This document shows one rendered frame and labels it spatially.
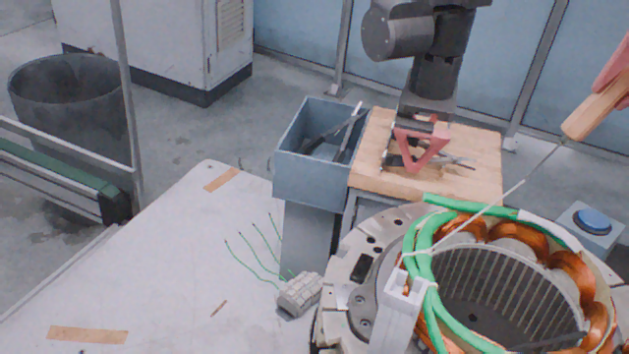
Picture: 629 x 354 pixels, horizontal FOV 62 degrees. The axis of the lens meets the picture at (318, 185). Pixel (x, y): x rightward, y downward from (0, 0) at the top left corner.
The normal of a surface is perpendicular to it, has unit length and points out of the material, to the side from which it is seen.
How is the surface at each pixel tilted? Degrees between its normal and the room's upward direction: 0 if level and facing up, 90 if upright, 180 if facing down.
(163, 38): 90
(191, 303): 0
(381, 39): 91
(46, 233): 0
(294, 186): 90
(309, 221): 90
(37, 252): 0
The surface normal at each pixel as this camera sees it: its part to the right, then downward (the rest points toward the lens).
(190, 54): -0.44, 0.52
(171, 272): 0.10, -0.78
